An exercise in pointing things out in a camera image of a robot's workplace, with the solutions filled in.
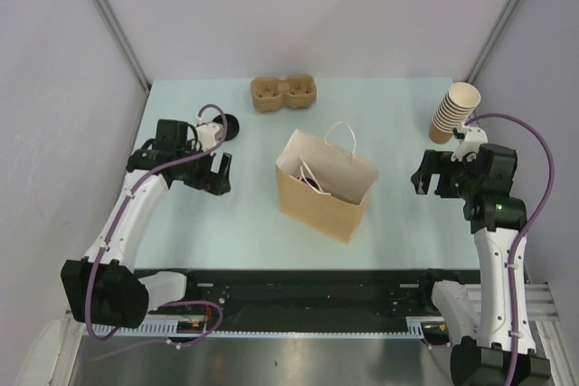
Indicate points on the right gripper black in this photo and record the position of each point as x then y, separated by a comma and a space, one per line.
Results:
436, 162

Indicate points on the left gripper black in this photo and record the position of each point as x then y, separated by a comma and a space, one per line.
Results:
215, 183

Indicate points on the black coffee cup lid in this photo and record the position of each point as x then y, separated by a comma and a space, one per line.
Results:
311, 183

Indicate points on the brown paper bag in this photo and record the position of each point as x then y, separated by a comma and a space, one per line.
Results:
345, 178

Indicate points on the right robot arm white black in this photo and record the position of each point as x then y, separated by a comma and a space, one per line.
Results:
492, 344

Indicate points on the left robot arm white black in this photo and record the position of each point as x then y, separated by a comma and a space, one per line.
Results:
102, 287

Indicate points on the stack of black lids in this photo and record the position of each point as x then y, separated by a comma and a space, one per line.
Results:
228, 127

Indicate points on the stack of paper cups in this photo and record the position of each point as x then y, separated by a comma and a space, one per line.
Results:
459, 102

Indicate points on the brown pulp cup carrier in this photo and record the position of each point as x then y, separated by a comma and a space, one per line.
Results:
271, 93

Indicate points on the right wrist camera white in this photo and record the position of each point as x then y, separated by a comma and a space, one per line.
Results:
470, 139

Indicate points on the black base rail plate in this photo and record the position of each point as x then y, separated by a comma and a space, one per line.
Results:
391, 291

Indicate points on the white cable duct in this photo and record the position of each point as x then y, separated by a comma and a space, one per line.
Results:
343, 322

